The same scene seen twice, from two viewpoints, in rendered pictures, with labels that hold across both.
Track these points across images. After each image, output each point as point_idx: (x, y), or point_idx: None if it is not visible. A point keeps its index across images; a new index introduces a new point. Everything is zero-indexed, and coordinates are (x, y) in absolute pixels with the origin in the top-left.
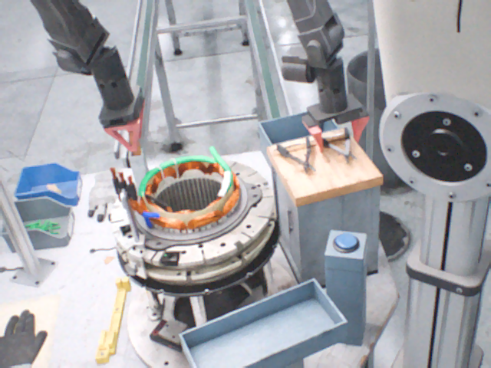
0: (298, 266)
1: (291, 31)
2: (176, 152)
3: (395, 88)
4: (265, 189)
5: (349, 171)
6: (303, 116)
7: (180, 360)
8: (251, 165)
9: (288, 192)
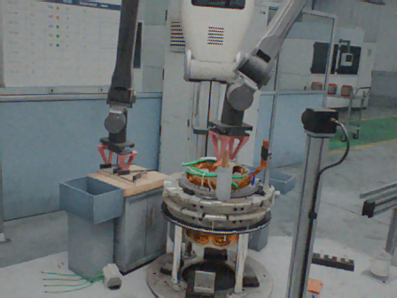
0: (155, 248)
1: None
2: None
3: (240, 48)
4: (182, 172)
5: (135, 169)
6: (121, 153)
7: (257, 271)
8: None
9: (162, 184)
